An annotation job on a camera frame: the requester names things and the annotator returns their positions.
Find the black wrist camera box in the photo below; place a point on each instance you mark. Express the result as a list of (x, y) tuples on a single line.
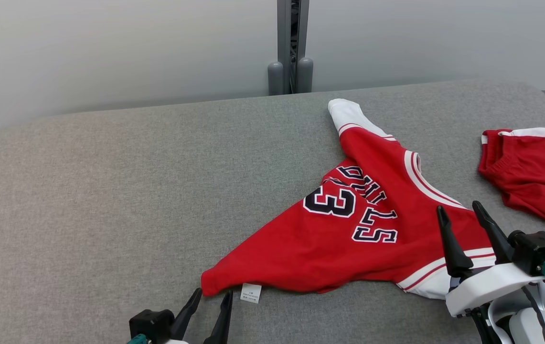
[(150, 325), (537, 251)]

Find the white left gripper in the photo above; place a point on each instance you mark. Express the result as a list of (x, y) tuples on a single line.
[(176, 342)]

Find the red basketball jersey black lettering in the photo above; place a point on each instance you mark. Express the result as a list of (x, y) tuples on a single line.
[(329, 248)]

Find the grey metal partition post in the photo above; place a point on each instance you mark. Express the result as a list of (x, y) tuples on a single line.
[(284, 33)]

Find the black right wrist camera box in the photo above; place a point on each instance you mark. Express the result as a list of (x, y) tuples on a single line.
[(537, 251)]

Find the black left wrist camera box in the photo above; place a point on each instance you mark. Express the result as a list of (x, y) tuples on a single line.
[(150, 325)]

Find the red shorts white side stripe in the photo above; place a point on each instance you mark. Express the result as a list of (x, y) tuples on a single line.
[(535, 177)]

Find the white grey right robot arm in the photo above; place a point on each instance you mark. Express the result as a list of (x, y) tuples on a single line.
[(530, 325)]

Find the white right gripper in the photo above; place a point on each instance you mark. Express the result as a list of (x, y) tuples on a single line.
[(487, 289)]

